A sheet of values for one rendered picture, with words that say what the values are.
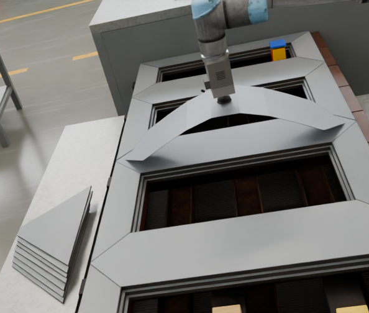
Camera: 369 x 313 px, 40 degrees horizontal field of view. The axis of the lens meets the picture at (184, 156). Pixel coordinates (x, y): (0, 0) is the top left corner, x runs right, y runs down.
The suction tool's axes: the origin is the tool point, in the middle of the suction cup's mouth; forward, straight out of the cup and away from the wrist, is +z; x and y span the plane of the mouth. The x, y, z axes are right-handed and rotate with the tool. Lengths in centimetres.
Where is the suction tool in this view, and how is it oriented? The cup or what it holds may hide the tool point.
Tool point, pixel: (225, 104)
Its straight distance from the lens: 149.3
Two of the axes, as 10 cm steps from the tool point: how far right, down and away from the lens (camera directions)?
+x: 9.7, -2.4, -0.2
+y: 1.1, 5.2, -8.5
